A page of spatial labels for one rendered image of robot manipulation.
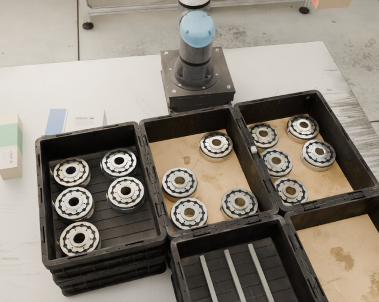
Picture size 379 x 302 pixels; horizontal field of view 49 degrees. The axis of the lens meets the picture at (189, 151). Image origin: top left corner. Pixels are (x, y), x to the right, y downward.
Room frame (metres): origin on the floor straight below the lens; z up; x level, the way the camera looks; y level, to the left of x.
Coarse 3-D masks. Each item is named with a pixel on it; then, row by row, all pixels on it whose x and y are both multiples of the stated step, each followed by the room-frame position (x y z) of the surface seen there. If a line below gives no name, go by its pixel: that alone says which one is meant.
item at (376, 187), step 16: (272, 96) 0.96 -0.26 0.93; (288, 96) 0.96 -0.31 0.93; (320, 96) 0.97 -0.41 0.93; (240, 112) 0.88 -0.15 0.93; (352, 144) 0.78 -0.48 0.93; (368, 176) 0.67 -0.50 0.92; (272, 192) 0.60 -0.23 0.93; (352, 192) 0.61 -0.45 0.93; (368, 192) 0.62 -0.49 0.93; (288, 208) 0.55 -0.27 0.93
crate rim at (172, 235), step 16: (192, 112) 0.87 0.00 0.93; (208, 112) 0.88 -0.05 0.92; (144, 128) 0.79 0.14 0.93; (240, 128) 0.82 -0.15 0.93; (144, 144) 0.73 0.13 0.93; (256, 160) 0.70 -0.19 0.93; (160, 192) 0.58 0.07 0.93; (160, 208) 0.53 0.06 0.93; (208, 224) 0.49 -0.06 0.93; (224, 224) 0.49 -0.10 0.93
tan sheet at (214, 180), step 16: (160, 144) 0.81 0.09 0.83; (176, 144) 0.82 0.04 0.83; (192, 144) 0.82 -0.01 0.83; (160, 160) 0.75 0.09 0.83; (176, 160) 0.76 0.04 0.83; (192, 160) 0.76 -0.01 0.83; (160, 176) 0.69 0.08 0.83; (208, 176) 0.70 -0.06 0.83; (224, 176) 0.71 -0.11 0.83; (240, 176) 0.71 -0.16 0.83; (208, 192) 0.65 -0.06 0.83; (224, 192) 0.65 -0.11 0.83; (208, 208) 0.59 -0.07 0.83
